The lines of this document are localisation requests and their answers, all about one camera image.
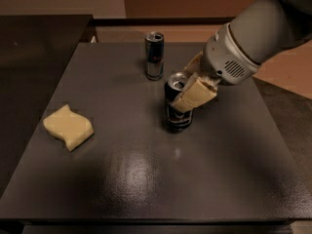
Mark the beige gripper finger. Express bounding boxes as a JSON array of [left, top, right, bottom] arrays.
[[183, 52, 203, 74], [171, 72, 218, 113]]

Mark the black pepsi can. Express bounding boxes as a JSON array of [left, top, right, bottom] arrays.
[[164, 72, 193, 132]]

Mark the redbull can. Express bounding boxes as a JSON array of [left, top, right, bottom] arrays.
[[145, 31, 164, 81]]

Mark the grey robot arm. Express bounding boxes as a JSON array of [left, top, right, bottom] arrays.
[[171, 0, 312, 112]]

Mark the yellow sponge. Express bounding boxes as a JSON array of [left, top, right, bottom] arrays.
[[43, 104, 95, 152]]

